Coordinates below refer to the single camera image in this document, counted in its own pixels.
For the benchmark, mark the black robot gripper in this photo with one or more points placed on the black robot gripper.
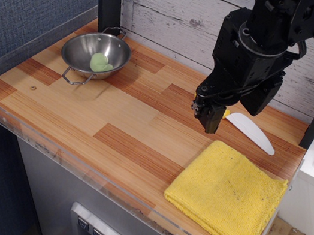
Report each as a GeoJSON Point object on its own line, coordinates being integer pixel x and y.
{"type": "Point", "coordinates": [240, 74]}

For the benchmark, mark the light green toy broccoli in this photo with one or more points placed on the light green toy broccoli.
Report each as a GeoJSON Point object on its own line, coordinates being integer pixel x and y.
{"type": "Point", "coordinates": [99, 63]}

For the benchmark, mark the small steel bowl with handles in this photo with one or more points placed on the small steel bowl with handles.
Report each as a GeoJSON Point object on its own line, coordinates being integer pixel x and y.
{"type": "Point", "coordinates": [77, 53]}

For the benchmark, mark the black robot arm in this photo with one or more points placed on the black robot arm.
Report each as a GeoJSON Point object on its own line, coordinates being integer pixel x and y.
{"type": "Point", "coordinates": [253, 48]}

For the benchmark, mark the yellow folded cloth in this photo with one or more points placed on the yellow folded cloth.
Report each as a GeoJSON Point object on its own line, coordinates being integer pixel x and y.
{"type": "Point", "coordinates": [225, 193]}

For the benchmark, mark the grey toy fridge cabinet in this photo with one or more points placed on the grey toy fridge cabinet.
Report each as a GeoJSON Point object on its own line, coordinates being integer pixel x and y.
{"type": "Point", "coordinates": [125, 196]}

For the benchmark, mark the clear acrylic table guard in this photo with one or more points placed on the clear acrylic table guard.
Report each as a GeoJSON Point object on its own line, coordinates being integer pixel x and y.
{"type": "Point", "coordinates": [142, 115]}

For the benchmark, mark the yellow handled white toy knife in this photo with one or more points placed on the yellow handled white toy knife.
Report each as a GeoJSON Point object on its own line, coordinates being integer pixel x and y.
{"type": "Point", "coordinates": [242, 123]}

